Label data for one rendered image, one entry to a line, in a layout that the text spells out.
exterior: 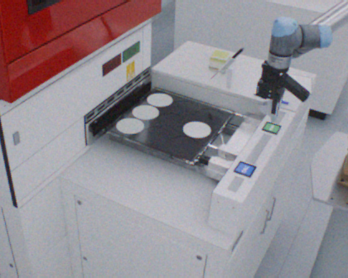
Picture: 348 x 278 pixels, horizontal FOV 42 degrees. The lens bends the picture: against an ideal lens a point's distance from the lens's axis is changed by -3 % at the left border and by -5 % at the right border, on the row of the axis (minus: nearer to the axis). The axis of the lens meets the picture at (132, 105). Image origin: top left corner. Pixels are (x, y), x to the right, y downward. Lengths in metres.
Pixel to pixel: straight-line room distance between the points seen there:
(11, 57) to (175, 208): 0.69
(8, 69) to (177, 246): 0.74
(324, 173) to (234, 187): 0.46
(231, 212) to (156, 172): 0.37
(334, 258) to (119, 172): 0.92
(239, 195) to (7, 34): 0.77
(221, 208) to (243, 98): 0.58
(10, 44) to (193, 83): 0.91
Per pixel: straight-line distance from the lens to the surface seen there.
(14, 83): 1.23
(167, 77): 1.92
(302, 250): 2.58
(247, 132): 1.74
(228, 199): 1.34
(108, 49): 1.64
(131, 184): 1.56
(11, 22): 1.17
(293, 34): 1.46
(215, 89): 1.84
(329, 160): 1.81
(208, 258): 1.45
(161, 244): 1.51
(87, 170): 1.62
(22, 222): 1.56
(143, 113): 1.76
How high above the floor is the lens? 1.85
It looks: 32 degrees down
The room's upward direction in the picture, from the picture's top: straight up
